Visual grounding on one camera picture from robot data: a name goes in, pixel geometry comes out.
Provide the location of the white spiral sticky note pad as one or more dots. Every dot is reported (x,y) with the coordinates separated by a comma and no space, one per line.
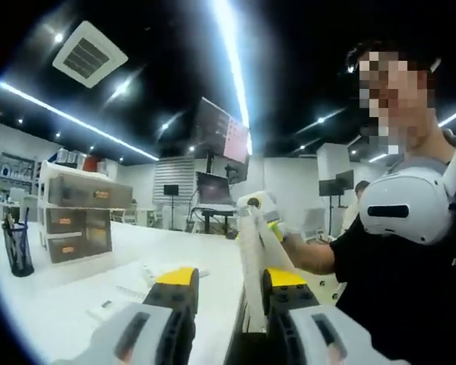
(251,266)

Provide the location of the white desk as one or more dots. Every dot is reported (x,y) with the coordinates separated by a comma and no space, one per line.
(80,281)

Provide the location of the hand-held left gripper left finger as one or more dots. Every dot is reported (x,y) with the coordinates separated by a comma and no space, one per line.
(175,311)

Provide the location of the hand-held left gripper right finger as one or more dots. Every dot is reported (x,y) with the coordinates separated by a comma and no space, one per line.
(289,315)

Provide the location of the white chest-worn device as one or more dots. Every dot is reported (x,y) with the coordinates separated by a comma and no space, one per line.
(403,205)

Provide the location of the long ceiling light strip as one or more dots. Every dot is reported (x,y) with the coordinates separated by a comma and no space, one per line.
(232,68)

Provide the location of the open laptop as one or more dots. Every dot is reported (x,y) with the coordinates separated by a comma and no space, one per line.
(214,190)

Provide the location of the black monitors on stand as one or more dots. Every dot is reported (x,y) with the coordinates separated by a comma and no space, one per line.
(336,184)

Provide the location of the person in black shirt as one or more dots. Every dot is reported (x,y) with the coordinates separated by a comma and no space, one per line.
(403,304)

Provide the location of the white plastic drawer cabinet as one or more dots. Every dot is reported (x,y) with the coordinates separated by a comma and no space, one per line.
(80,213)

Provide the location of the black television on stand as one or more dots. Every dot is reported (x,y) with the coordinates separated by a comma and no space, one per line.
(171,189)

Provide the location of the black standing desk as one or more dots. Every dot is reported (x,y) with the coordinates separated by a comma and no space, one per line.
(213,216)

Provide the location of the curved ceiling light strip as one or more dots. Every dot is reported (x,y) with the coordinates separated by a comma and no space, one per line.
(80,121)

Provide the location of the ceiling air conditioner vent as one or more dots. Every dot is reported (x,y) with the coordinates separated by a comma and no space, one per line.
(89,53)

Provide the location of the black mesh pen holder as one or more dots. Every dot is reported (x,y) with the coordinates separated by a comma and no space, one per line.
(19,254)

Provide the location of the hanging display screen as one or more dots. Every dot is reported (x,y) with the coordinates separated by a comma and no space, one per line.
(220,129)

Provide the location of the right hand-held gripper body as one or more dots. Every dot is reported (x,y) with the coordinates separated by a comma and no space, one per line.
(264,203)

